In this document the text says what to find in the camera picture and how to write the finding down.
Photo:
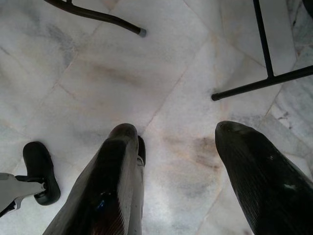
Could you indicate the dark brown chair leg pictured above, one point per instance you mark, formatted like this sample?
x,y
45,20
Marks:
x,y
97,15

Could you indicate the robot's black left foot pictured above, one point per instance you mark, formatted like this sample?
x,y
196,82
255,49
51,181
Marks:
x,y
40,166

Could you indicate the robot's black right foot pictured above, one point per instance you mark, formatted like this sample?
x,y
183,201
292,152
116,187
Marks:
x,y
142,149

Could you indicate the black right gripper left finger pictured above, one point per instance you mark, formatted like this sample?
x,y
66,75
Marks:
x,y
107,186

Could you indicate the robot's silver right leg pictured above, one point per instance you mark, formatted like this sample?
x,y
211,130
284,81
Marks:
x,y
137,200

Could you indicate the robot's black foot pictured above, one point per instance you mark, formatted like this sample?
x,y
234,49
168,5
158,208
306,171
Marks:
x,y
40,166
142,149

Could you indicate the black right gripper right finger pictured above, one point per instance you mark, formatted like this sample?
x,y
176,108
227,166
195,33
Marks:
x,y
269,191

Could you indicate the black metal table frame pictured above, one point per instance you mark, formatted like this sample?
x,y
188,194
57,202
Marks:
x,y
265,49

